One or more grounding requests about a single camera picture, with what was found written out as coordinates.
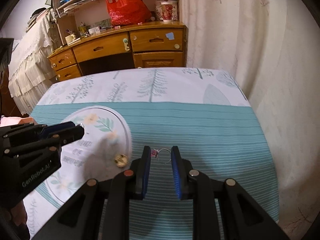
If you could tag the cream mug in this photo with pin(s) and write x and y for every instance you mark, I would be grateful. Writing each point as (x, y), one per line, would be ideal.
(70, 38)

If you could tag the patterned tablecloth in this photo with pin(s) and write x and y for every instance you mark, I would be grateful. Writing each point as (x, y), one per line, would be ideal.
(203, 112)

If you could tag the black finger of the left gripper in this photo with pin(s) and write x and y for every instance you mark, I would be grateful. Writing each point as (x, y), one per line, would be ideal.
(70, 133)

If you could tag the pink jewelry tray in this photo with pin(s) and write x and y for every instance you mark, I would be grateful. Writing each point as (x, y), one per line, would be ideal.
(13, 120)

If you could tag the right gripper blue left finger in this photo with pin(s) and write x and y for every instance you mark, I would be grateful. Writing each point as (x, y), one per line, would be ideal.
(140, 178)

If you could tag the left hand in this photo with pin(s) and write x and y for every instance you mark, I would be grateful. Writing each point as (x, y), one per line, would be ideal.
(16, 219)

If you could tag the wooden desk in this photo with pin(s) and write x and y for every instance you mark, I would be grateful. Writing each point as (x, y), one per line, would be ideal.
(147, 45)

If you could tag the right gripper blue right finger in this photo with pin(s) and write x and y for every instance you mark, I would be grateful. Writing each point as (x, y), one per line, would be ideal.
(181, 176)

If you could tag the gold coin pendant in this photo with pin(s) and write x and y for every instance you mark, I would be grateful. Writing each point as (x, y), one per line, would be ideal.
(121, 160)

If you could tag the floral paper cup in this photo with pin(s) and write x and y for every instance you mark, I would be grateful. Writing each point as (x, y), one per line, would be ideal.
(169, 10)

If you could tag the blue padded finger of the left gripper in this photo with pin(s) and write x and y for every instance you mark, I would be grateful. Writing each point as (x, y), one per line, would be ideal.
(57, 128)

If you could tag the red plastic bag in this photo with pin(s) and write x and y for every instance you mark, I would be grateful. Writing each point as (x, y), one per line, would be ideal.
(128, 12)

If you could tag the lace covered furniture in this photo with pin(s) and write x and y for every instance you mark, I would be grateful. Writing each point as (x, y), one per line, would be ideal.
(30, 71)

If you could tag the white curtain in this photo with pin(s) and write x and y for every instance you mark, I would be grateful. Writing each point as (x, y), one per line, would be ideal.
(271, 48)

